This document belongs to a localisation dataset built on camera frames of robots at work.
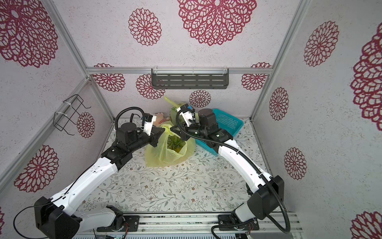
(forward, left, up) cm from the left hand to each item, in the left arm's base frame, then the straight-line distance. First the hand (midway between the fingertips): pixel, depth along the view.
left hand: (163, 129), depth 73 cm
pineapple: (+1, -4, -14) cm, 14 cm away
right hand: (-3, -5, +5) cm, 8 cm away
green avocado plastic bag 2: (-7, +3, -14) cm, 16 cm away
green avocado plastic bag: (+25, -1, -14) cm, 29 cm away
